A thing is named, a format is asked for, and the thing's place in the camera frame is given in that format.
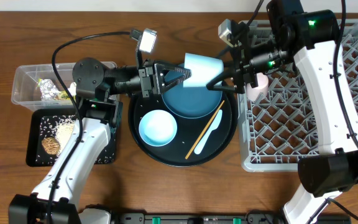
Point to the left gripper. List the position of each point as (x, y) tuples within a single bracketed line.
[(148, 78)]

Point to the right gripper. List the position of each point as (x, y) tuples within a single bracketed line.
[(242, 65)]

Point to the light blue cup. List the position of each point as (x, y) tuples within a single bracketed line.
[(203, 70)]

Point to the pink cup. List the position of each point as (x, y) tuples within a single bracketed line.
[(262, 88)]

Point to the light blue bowl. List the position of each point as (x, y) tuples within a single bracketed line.
[(157, 128)]

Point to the yellow foil snack wrapper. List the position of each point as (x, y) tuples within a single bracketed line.
[(49, 91)]

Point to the brown cookie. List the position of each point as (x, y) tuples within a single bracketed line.
[(50, 145)]

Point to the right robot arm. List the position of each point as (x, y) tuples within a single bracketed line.
[(312, 41)]

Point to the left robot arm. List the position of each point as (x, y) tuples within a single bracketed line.
[(55, 199)]

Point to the grey dishwasher rack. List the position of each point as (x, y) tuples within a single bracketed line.
[(278, 129)]

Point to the dark blue plate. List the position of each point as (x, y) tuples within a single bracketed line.
[(191, 102)]

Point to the wooden chopstick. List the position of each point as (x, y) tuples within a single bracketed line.
[(204, 130)]

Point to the white plastic knife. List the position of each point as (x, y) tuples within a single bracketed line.
[(214, 125)]

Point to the round black tray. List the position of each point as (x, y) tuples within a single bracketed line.
[(189, 129)]

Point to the spilled rice grains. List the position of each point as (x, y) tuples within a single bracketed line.
[(51, 129)]

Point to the black rectangular tray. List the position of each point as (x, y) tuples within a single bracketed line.
[(56, 123)]

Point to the clear plastic bin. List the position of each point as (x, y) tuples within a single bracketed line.
[(26, 93)]

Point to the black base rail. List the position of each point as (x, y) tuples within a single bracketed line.
[(197, 218)]

